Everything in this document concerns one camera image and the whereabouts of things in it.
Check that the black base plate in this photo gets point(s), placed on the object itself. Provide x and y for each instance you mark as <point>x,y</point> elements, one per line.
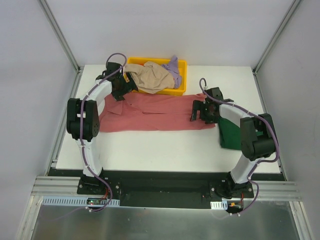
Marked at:
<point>157,200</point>

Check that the right aluminium frame post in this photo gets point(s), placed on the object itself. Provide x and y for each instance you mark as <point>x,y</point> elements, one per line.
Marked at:
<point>295,4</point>

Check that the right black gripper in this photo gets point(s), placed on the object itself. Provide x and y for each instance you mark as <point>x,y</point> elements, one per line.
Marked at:
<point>198,109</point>

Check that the yellow plastic bin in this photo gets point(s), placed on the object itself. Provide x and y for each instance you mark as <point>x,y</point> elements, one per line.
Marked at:
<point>182,67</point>

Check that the beige t shirt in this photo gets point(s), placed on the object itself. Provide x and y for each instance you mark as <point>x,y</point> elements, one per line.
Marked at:
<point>151,77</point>

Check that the pink t shirt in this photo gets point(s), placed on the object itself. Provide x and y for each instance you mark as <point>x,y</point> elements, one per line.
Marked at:
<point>150,112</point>

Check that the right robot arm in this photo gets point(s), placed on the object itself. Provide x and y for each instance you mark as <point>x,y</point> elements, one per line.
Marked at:
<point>239,177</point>

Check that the right white cable duct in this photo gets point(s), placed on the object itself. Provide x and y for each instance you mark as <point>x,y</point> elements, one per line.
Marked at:
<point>219,205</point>

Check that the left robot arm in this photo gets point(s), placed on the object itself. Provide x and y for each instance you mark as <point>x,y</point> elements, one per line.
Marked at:
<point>83,123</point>

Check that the left aluminium frame post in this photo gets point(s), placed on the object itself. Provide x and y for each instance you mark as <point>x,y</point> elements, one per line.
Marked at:
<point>59,34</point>

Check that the left white cable duct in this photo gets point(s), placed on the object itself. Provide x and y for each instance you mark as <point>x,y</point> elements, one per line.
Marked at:
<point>79,201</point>

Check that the aluminium frame post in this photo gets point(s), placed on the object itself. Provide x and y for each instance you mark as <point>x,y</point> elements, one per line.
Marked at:
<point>59,34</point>
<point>295,4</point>

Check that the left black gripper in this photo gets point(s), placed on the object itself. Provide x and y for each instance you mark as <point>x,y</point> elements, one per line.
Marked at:
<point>128,83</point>

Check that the green t shirt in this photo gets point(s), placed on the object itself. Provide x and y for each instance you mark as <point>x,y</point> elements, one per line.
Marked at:
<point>230,135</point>

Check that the purple t shirt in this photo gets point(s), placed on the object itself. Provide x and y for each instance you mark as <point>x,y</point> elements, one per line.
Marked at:
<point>172,67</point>

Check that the white cable duct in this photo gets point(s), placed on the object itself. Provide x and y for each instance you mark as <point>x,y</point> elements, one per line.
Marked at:
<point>79,201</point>
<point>219,205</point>

